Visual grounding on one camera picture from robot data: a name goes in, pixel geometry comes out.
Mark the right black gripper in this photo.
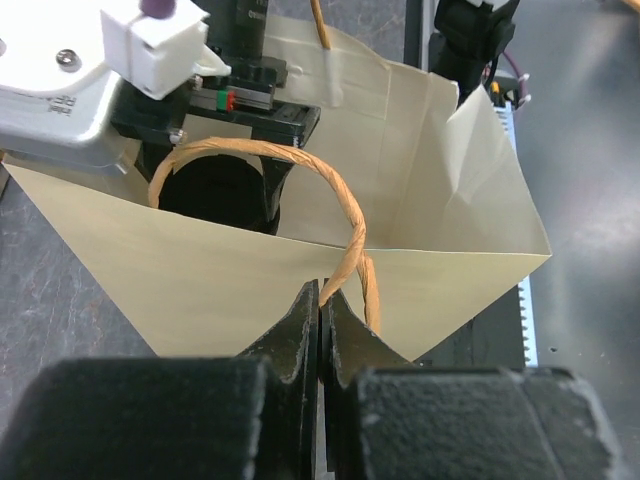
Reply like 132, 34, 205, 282
109, 47, 322, 236

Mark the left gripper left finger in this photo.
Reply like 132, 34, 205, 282
1, 281, 319, 479

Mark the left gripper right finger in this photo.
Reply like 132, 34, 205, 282
321, 293, 630, 479

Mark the black plastic cup lid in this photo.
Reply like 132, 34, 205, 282
159, 154, 276, 234

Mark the brown paper bag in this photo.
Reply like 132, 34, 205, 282
8, 16, 550, 359

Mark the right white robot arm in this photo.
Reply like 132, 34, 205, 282
112, 1, 321, 235

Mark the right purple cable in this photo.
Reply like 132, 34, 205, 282
139, 0, 177, 20

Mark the purple cable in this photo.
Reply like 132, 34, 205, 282
502, 49, 532, 109
139, 0, 177, 20

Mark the white slotted cable duct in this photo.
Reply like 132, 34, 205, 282
492, 99, 540, 367

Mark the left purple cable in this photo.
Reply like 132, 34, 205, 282
502, 49, 532, 109

